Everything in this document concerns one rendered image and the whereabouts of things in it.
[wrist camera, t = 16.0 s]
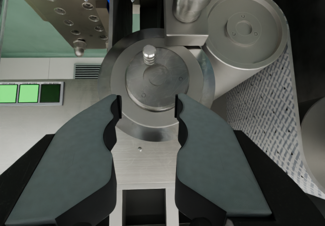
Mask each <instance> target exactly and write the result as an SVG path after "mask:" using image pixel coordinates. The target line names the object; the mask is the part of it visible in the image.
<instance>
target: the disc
mask: <svg viewBox="0 0 325 226"><path fill-rule="evenodd" d="M148 38H164V28H148V29H142V30H139V31H136V32H133V33H131V34H129V35H127V36H125V37H124V38H122V39H121V40H119V41H118V42H117V43H116V44H115V45H114V46H113V47H112V48H111V49H110V50H109V51H108V53H107V54H106V56H105V57H104V59H103V61H102V64H101V66H100V70H99V74H98V82H97V87H98V95H99V99H100V100H102V99H104V98H105V97H107V96H109V95H111V89H110V76H111V71H112V68H113V65H114V63H115V61H116V59H117V58H118V56H119V55H120V54H121V53H122V52H123V51H124V50H125V49H126V48H127V47H129V46H130V45H132V44H133V43H135V42H137V41H140V40H143V39H148ZM184 47H186V48H187V49H188V50H189V51H190V52H191V53H192V54H193V55H194V56H195V58H196V59H197V61H198V63H199V65H200V67H201V70H202V74H203V79H204V86H203V93H202V96H201V99H200V101H199V103H201V104H202V105H204V106H206V107H207V108H209V109H210V108H211V105H212V103H213V100H214V96H215V75H214V71H213V67H212V65H211V63H210V61H209V59H208V57H207V55H206V54H205V52H204V51H203V50H202V48H201V47H200V46H184ZM128 94H129V92H128ZM129 96H130V94H129ZM130 98H131V99H132V97H131V96H130ZM132 100H133V99H132ZM133 102H134V103H135V101H134V100H133ZM135 104H136V105H138V104H137V103H135ZM138 106H139V105H138ZM139 107H140V106H139ZM141 108H142V107H141ZM172 108H173V107H172ZM172 108H171V109H172ZM143 109H144V108H143ZM168 110H169V109H168ZM147 111H150V110H147ZM165 111H166V110H165ZM151 112H152V111H151ZM154 112H155V111H154ZM159 112H161V111H159ZM178 125H179V123H177V124H175V125H172V126H169V127H162V128H152V127H145V126H142V125H139V124H137V123H135V122H133V121H132V120H130V119H129V118H127V117H126V116H125V115H124V114H123V113H122V118H121V119H119V121H118V122H117V124H116V127H118V128H119V129H120V130H121V131H123V132H124V133H126V134H128V135H130V136H132V137H134V138H137V139H140V140H144V141H152V142H162V141H170V140H174V139H177V138H178Z"/></svg>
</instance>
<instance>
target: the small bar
mask: <svg viewBox="0 0 325 226"><path fill-rule="evenodd" d="M95 8H96V11H97V13H98V15H99V17H100V20H101V22H102V24H103V26H104V29H105V31H106V32H109V5H108V2H107V1H96V5H95Z"/></svg>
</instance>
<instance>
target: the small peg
mask: <svg viewBox="0 0 325 226"><path fill-rule="evenodd" d="M143 57H144V63H145V64H146V65H147V66H153V65H154V64H155V63H156V48H155V47H154V46H153V45H150V44H148V45H146V46H145V47H144V48H143Z"/></svg>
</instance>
